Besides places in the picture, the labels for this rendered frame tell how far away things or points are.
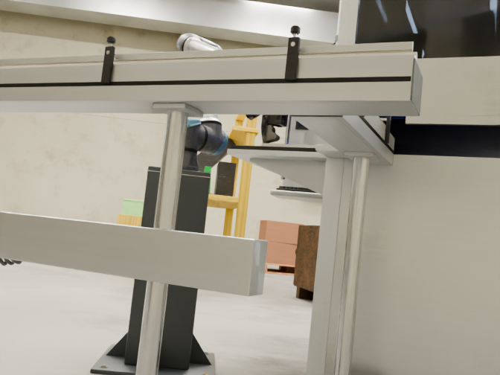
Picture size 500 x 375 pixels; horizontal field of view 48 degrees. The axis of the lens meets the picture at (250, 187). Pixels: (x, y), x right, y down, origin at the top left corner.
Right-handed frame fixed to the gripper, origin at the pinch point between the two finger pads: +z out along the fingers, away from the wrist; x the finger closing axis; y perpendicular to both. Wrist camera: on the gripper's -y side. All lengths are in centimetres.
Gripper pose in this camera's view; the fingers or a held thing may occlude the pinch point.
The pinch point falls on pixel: (264, 145)
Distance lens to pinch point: 221.2
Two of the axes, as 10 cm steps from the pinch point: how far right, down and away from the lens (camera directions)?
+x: 4.0, 1.2, 9.1
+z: -1.1, 9.9, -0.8
